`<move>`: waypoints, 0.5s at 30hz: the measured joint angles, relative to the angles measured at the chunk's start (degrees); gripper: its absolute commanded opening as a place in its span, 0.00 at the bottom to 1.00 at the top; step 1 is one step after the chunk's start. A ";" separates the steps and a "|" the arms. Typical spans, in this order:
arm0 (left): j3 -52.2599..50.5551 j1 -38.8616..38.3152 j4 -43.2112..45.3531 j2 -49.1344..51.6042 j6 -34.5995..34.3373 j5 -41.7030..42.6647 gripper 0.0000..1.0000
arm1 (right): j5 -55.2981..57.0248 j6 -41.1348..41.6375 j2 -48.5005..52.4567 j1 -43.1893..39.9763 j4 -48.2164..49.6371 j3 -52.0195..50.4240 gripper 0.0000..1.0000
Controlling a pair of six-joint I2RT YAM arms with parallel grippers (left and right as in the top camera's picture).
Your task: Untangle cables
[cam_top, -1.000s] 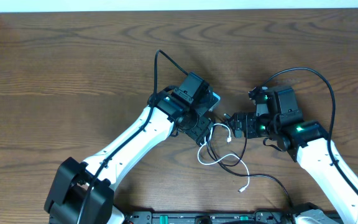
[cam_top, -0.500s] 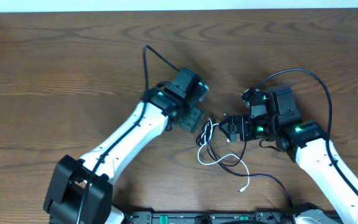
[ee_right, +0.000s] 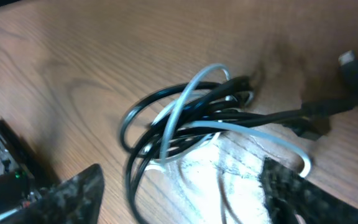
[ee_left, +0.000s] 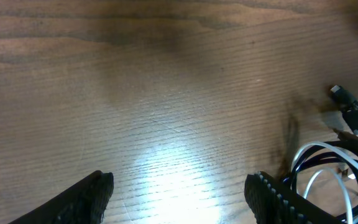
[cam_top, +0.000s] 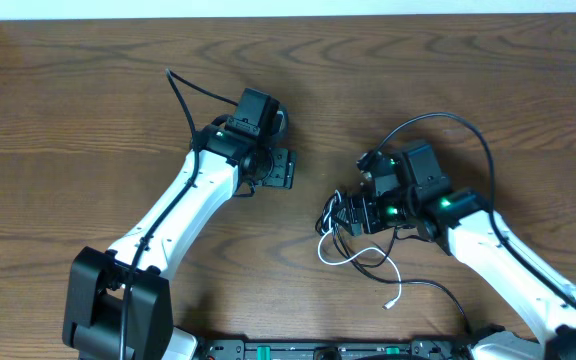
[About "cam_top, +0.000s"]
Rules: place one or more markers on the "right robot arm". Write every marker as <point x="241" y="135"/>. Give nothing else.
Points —
<point x="463" y="224"/>

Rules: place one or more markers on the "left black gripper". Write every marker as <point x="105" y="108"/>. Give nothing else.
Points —
<point x="281" y="167"/>

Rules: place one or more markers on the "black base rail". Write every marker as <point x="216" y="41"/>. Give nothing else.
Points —
<point x="259" y="350"/>

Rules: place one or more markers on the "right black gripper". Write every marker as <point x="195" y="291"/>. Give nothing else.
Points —
<point x="356" y="217"/>

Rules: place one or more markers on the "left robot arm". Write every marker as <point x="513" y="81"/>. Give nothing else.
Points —
<point x="118" y="301"/>

